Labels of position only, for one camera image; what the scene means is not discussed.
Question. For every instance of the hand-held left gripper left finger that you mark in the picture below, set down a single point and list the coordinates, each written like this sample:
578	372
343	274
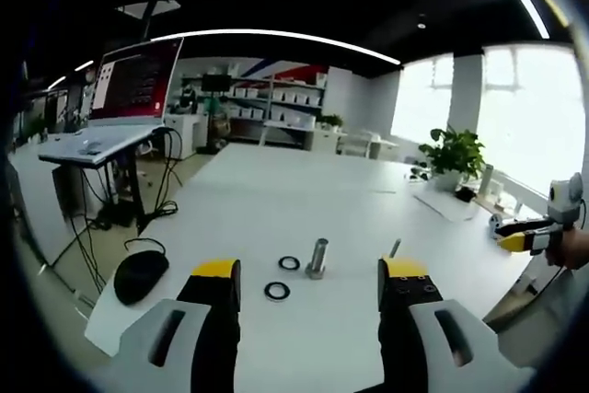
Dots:
152	342

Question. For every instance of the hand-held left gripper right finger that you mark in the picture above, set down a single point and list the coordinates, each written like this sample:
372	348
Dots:
460	342

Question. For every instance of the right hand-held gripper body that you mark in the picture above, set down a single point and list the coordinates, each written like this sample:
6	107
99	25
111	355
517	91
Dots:
562	202

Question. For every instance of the black washer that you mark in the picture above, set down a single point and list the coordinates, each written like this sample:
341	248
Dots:
289	262
277	291

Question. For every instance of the metal threaded stud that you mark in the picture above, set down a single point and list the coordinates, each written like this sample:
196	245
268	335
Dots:
318	257

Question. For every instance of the thin metal stud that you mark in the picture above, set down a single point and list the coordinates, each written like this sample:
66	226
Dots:
395	247

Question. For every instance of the person's right hand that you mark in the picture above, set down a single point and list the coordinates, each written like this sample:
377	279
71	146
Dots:
573	248

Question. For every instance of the small dark box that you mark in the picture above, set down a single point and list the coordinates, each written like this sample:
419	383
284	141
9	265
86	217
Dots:
465	194

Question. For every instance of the white paper sheet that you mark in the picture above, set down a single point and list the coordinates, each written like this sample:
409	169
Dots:
444	205

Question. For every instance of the green potted plant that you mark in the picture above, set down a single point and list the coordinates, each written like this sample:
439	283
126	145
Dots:
455	153

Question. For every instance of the computer tower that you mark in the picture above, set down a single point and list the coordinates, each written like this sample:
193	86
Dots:
69	190

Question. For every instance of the grey standing desk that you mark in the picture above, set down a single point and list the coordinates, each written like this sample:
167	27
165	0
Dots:
92	149

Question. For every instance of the white cabinet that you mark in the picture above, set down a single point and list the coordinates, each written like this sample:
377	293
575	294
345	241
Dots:
184	133

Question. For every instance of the large monitor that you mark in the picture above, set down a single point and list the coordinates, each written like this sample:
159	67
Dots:
133	84

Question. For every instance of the small black screen on stand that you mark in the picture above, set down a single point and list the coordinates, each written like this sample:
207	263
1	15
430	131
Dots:
216	89

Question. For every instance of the shelf with white bins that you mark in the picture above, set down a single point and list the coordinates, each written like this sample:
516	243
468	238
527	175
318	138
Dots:
271	100

